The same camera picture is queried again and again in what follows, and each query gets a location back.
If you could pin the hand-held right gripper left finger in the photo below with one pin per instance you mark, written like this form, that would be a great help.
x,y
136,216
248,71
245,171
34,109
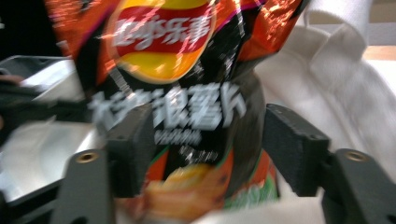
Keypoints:
x,y
132,149

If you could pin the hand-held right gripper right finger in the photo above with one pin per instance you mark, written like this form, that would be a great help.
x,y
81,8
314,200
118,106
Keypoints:
x,y
295,149

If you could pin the clear plastic container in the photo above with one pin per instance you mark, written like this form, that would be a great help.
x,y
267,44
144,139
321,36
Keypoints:
x,y
40,155

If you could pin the white cloth tote bag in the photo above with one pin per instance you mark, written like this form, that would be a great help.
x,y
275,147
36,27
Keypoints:
x,y
342,109

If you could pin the orange black chips bag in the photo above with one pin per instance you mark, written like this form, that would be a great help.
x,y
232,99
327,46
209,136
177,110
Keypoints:
x,y
174,77

